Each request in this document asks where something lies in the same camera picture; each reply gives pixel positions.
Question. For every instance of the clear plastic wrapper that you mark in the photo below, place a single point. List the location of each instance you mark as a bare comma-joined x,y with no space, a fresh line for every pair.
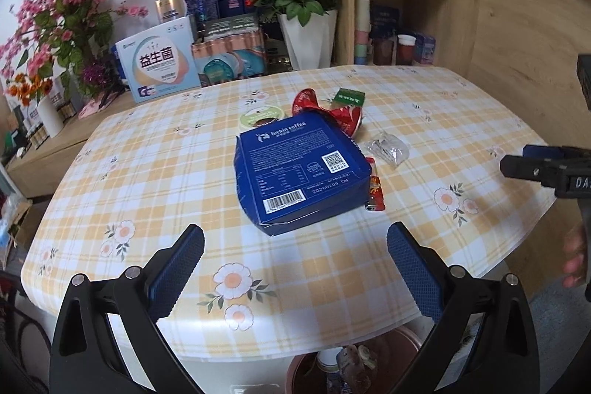
388,149

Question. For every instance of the blue coffee box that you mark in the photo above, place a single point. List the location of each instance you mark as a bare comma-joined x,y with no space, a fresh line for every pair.
295,172

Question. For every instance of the purple artificial flowers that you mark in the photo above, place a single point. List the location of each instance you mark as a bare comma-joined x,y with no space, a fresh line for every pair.
99,75

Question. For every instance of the orange artificial flowers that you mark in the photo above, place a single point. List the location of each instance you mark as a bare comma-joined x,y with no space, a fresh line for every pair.
27,89

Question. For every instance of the crushed red can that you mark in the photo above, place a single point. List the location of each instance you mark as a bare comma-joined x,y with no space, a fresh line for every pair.
344,118

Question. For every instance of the white faceted vase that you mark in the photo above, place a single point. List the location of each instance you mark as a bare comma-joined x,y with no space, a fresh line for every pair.
307,43

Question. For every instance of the red sachet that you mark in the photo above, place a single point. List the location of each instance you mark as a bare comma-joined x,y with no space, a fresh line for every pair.
375,191

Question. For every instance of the person's right hand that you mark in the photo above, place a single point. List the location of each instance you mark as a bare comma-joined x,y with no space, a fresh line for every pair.
575,255

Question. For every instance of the small white blue box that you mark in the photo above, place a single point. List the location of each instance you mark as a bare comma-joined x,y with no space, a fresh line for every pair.
57,98

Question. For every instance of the green yogurt lid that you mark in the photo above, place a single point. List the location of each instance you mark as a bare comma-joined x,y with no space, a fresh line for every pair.
258,116

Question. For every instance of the brown plastic bin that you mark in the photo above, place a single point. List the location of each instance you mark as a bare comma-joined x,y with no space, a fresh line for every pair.
392,345

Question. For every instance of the pink cloth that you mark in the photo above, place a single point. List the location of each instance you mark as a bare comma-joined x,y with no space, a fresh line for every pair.
94,108

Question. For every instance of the dark packets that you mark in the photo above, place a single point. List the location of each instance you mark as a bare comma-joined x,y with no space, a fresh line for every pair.
231,24

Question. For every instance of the navy small box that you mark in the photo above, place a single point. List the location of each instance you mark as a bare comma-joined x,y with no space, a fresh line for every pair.
231,6

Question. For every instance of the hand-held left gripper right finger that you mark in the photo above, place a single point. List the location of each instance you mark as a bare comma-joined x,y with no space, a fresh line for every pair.
415,269

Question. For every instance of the green packet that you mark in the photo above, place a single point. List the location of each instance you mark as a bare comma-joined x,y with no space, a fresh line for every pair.
347,96

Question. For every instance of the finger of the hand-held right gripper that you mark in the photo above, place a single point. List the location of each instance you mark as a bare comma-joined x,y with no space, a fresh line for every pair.
542,151
526,170

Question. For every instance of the copper teal gift box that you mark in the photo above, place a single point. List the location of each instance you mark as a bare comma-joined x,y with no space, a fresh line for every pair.
226,61

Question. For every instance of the row of small dark bottles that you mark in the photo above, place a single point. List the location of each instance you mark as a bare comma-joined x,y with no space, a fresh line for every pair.
34,138

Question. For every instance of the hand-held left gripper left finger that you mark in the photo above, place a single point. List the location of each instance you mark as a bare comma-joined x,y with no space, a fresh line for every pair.
178,269

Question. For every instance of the blue small carton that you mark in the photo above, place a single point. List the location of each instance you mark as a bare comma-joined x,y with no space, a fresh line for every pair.
425,50

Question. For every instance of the silver box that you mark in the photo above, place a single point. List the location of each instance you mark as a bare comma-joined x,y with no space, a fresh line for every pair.
168,8

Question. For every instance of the dark blue patterned box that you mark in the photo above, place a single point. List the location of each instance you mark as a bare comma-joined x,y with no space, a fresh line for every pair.
201,1

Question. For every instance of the light blue carton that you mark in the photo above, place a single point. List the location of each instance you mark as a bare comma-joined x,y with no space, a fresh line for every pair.
157,61

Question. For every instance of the stack of pastel cups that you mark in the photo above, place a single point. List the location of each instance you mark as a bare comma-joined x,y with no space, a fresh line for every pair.
362,34

